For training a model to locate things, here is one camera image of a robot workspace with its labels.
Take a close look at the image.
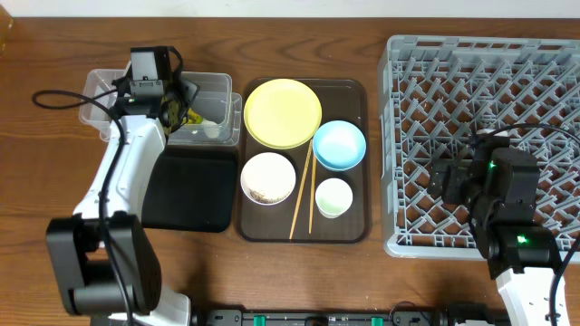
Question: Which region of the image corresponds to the light blue bowl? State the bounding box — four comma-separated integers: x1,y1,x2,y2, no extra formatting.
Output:
313,120,367,172

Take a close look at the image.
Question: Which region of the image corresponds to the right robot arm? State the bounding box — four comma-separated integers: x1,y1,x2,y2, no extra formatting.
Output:
428,134,570,325

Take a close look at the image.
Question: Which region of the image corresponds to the wooden chopstick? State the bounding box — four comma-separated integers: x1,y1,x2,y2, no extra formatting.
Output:
308,151,317,235
288,139,313,240

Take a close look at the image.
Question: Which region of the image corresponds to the yellow plate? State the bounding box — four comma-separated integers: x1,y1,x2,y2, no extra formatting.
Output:
244,79,323,149

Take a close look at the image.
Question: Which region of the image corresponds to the green orange snack wrapper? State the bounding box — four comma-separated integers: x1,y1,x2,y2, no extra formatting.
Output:
185,108,204,125

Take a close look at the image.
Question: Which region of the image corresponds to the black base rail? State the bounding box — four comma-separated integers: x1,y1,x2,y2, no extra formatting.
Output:
189,305,510,326

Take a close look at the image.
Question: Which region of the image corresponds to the right wooden chopstick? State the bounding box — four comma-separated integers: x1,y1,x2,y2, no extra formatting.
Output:
308,151,317,235

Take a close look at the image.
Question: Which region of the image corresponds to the small pale green cup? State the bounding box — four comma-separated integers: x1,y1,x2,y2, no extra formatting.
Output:
314,178,353,219

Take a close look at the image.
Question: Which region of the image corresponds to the left wooden chopstick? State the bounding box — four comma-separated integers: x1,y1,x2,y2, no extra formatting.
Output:
288,139,313,240

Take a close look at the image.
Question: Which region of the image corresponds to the black plastic bin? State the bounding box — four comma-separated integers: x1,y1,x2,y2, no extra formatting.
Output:
141,147,237,233

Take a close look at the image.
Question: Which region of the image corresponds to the dark brown serving tray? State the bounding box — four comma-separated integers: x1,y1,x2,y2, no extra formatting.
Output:
236,78,371,244

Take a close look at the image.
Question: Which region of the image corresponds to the white bowl with residue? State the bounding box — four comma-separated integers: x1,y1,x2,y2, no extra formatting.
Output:
240,152,296,206

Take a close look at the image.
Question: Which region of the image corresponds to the white tissue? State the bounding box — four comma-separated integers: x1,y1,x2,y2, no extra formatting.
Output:
200,120,221,139

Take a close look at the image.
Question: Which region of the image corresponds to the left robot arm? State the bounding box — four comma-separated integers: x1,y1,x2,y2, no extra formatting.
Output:
46,76,198,325

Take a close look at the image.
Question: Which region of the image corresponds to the grey dishwasher rack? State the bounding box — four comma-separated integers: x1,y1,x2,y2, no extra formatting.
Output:
378,35,579,260

